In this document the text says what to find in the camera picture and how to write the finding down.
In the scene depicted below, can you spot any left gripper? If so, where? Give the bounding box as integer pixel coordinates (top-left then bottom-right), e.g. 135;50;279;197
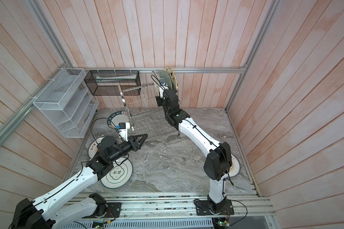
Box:
109;134;149;163

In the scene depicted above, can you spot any cream floral plate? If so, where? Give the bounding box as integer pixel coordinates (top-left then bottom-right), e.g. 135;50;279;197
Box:
151;71;160;95

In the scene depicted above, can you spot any mint green flower plate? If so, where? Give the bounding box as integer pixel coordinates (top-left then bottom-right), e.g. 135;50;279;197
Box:
160;70;174;90

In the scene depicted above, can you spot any star pattern orange rim plate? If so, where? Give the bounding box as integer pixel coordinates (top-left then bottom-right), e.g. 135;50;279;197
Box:
164;66;178;95

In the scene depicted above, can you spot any white plate green outline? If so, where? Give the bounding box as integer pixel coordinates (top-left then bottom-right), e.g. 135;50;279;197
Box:
100;157;133;189

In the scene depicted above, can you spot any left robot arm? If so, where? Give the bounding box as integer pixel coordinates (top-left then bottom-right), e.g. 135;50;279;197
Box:
9;134;148;229

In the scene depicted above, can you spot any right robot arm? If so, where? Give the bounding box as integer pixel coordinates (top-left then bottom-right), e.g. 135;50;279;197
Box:
156;88;241;215

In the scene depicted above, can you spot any steel two-tier dish rack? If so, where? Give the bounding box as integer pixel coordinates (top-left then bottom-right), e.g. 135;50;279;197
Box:
119;84;177;138

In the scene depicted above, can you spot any white plate dark green rim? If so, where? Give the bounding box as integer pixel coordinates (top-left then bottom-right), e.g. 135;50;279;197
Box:
107;110;130;129

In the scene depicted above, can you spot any left orange sunburst plate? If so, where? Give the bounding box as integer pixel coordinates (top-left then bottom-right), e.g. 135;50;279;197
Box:
88;137;104;159

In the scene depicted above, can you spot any orange sunburst plate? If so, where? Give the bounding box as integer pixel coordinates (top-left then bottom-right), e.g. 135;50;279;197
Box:
229;154;241;177
88;137;104;159

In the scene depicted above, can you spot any right orange sunburst plate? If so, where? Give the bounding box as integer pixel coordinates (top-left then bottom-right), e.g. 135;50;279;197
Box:
229;154;241;177

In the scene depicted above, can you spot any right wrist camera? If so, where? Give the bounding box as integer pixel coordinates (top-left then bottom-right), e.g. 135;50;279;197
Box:
159;79;169;99

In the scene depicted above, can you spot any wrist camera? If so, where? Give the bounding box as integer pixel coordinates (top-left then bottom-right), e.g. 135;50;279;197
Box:
159;79;169;99
116;122;130;142

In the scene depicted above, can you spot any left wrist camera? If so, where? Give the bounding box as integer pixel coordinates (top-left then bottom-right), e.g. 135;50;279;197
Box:
116;122;130;142

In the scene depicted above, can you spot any black mesh wall basket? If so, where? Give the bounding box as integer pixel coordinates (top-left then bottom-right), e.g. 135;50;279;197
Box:
84;70;141;96

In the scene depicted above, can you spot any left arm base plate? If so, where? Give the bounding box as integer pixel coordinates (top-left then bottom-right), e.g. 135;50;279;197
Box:
83;202;122;219

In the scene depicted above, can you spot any white wire mesh shelf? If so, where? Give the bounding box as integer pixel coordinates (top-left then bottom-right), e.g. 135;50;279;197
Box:
33;68;99;138

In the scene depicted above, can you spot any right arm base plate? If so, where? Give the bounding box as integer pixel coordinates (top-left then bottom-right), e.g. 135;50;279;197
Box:
193;199;235;216

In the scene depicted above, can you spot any horizontal aluminium wall bar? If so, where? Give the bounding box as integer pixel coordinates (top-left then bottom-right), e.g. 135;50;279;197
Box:
80;67;246;74

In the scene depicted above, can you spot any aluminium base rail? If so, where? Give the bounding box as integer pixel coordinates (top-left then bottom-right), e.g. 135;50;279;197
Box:
38;192;276;229

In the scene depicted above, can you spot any left aluminium frame bar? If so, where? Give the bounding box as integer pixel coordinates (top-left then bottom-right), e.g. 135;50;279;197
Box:
0;63;70;147

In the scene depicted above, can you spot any aluminium frame bar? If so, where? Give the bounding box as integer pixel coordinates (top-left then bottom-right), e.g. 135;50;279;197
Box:
0;63;70;147
224;1;282;112

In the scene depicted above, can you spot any right aluminium frame bar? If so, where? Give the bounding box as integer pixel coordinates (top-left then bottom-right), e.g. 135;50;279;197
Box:
224;1;282;112

